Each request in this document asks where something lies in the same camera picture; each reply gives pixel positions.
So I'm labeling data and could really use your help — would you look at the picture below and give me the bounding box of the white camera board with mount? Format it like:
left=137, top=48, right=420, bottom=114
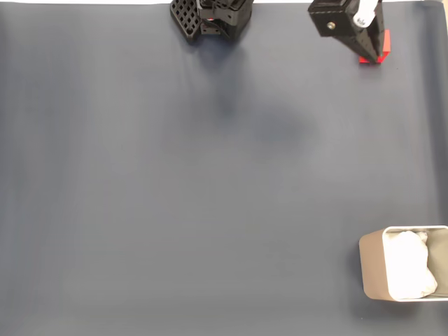
left=352, top=0, right=379, bottom=28

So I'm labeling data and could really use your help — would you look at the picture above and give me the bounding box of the white crumpled paper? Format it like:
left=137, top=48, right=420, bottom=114
left=384, top=230, right=439, bottom=301

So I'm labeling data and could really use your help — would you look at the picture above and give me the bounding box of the red cube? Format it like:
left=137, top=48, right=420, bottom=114
left=358, top=29, right=391, bottom=66

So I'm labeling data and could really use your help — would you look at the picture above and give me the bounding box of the beige metal box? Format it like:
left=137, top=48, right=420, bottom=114
left=358, top=225, right=448, bottom=302

